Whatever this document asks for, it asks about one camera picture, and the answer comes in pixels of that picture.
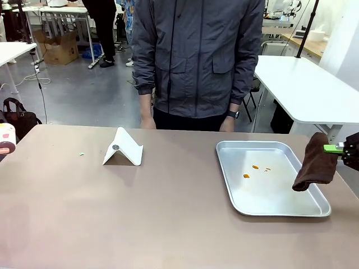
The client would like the bystander in blue patterned shirt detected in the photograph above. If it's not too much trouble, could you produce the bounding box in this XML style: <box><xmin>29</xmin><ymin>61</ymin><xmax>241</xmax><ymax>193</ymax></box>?
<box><xmin>116</xmin><ymin>0</ymin><xmax>136</xmax><ymax>67</ymax></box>

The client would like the blue plastic bag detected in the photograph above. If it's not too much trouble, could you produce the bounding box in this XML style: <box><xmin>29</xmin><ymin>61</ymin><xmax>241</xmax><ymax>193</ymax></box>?
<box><xmin>82</xmin><ymin>43</ymin><xmax>102</xmax><ymax>60</ymax></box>

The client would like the black folding chair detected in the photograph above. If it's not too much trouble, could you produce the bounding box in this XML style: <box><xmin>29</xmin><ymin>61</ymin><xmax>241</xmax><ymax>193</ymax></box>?
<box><xmin>241</xmin><ymin>76</ymin><xmax>264</xmax><ymax>123</ymax></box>

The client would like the wooden top workbench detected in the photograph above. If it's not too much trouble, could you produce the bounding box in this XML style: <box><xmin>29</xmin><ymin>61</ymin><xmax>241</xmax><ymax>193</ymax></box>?
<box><xmin>280</xmin><ymin>32</ymin><xmax>324</xmax><ymax>60</ymax></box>

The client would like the black slanted pole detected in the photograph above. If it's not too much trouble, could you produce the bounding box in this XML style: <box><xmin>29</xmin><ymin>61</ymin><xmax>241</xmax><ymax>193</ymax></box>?
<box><xmin>296</xmin><ymin>0</ymin><xmax>320</xmax><ymax>59</ymax></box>

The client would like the black floor box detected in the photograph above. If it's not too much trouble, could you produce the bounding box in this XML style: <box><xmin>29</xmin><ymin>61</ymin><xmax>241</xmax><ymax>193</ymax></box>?
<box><xmin>270</xmin><ymin>99</ymin><xmax>294</xmax><ymax>135</ymax></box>

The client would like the white floor cable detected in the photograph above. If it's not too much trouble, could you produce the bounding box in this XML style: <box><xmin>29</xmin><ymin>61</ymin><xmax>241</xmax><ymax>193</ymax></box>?
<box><xmin>0</xmin><ymin>64</ymin><xmax>52</xmax><ymax>91</ymax></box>

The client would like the silver metal tray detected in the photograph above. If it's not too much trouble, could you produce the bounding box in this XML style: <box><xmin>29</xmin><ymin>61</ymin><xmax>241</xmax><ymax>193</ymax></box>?
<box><xmin>215</xmin><ymin>140</ymin><xmax>333</xmax><ymax>217</ymax></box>

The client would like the small white table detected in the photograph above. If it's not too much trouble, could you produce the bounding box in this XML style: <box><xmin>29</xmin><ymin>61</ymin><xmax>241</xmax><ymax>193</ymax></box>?
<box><xmin>0</xmin><ymin>41</ymin><xmax>38</xmax><ymax>94</ymax></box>

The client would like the brown cardboard box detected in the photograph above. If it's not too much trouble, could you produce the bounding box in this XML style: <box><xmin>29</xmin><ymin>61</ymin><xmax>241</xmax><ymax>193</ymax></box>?
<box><xmin>33</xmin><ymin>30</ymin><xmax>80</xmax><ymax>66</ymax></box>

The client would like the person's left forearm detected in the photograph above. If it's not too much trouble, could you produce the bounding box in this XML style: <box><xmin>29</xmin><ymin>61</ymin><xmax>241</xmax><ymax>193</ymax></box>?
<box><xmin>227</xmin><ymin>53</ymin><xmax>260</xmax><ymax>120</ymax></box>

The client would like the thin black hanging cable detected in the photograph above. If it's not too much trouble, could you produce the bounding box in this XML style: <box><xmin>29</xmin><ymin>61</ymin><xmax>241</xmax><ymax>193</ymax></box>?
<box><xmin>30</xmin><ymin>52</ymin><xmax>49</xmax><ymax>126</ymax></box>

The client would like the person's right forearm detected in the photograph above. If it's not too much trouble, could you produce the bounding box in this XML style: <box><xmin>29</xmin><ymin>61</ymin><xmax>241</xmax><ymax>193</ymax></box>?
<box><xmin>131</xmin><ymin>53</ymin><xmax>157</xmax><ymax>118</ymax></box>

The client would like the person in grey jacket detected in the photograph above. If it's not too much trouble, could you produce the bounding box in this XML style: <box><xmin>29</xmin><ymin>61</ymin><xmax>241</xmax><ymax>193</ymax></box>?
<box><xmin>131</xmin><ymin>0</ymin><xmax>266</xmax><ymax>132</ymax></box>

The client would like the person's left hand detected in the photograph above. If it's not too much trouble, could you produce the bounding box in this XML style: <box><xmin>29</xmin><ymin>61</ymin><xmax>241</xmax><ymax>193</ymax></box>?
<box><xmin>219</xmin><ymin>117</ymin><xmax>236</xmax><ymax>133</ymax></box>

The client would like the dark brown cloth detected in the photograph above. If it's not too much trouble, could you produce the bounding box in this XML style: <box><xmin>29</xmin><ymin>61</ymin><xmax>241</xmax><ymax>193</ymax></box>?
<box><xmin>291</xmin><ymin>132</ymin><xmax>340</xmax><ymax>193</ymax></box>

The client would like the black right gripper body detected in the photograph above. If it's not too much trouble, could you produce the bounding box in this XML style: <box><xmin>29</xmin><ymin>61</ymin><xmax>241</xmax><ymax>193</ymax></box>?
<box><xmin>342</xmin><ymin>133</ymin><xmax>359</xmax><ymax>170</ymax></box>

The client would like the pink white lint roller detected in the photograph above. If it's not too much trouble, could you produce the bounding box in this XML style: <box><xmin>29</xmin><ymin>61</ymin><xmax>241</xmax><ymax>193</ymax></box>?
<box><xmin>0</xmin><ymin>123</ymin><xmax>16</xmax><ymax>155</ymax></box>

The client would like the bystander in black clothes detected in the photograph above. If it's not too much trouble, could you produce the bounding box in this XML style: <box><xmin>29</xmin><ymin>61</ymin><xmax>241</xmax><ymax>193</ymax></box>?
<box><xmin>81</xmin><ymin>0</ymin><xmax>118</xmax><ymax>68</ymax></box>

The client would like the dark maroon bag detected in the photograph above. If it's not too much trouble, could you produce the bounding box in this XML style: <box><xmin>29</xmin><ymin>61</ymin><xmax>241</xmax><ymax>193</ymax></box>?
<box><xmin>0</xmin><ymin>97</ymin><xmax>43</xmax><ymax>141</ymax></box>

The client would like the black tripod stand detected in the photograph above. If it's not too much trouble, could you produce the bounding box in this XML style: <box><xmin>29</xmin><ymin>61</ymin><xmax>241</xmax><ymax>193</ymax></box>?
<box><xmin>15</xmin><ymin>0</ymin><xmax>34</xmax><ymax>46</ymax></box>

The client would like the person's right hand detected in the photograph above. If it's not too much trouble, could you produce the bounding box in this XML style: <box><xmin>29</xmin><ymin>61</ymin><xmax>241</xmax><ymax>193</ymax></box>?
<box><xmin>140</xmin><ymin>113</ymin><xmax>157</xmax><ymax>130</ymax></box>

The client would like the large white rounded table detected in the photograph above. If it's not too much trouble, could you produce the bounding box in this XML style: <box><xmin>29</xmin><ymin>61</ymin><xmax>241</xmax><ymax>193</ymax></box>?
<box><xmin>253</xmin><ymin>54</ymin><xmax>359</xmax><ymax>135</ymax></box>

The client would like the long white table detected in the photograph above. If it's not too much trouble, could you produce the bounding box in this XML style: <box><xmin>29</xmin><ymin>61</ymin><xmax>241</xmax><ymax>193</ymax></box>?
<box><xmin>21</xmin><ymin>5</ymin><xmax>99</xmax><ymax>69</ymax></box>

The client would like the white folded stand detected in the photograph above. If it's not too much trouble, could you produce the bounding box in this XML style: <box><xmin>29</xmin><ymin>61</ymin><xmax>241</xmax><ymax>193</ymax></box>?
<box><xmin>102</xmin><ymin>126</ymin><xmax>145</xmax><ymax>167</ymax></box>

